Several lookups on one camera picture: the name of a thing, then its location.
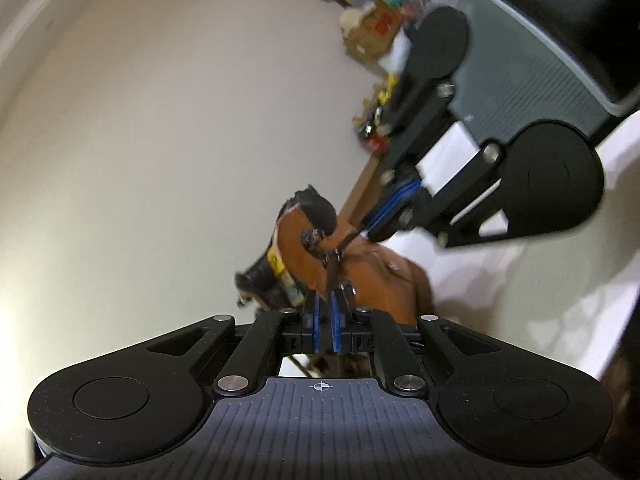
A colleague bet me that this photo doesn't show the colourful bottles by wall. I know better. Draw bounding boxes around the colourful bottles by wall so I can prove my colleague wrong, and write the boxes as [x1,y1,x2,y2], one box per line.
[352,75,398,155]

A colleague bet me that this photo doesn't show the cardboard box clutter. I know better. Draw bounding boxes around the cardboard box clutter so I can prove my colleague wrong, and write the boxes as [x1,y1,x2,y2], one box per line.
[338,0,411,75]

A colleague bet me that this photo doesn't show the dark brown shoelace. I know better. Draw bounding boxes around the dark brown shoelace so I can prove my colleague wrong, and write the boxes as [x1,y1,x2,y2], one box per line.
[302,229,358,378]

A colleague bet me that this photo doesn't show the brown leather boot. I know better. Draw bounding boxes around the brown leather boot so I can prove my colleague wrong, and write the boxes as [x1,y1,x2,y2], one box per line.
[234,185,435,325]

